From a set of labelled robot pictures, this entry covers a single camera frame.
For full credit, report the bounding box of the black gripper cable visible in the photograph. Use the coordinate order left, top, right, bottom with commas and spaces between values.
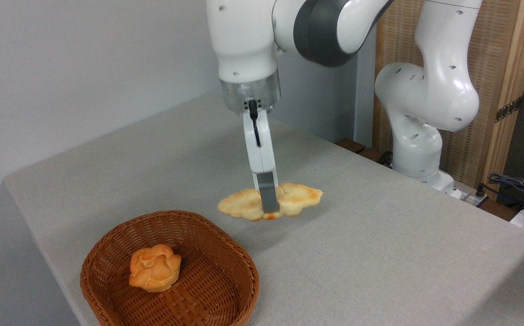
248, 100, 262, 148

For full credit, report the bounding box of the black metal screen hinge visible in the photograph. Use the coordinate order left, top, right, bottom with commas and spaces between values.
495, 96, 523, 123

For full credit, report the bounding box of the long braided bread loaf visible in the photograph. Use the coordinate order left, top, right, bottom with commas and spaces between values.
217, 182, 324, 222

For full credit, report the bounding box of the round orange bread roll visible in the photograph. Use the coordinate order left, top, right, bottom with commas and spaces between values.
129, 244, 182, 293

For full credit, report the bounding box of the blue grey cable bundle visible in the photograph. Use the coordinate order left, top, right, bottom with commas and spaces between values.
487, 173, 524, 210

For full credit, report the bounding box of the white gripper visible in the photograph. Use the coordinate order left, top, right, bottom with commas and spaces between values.
242, 109, 281, 215

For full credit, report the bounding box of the brown woven wicker basket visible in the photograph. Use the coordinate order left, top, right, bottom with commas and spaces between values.
80, 210, 260, 326

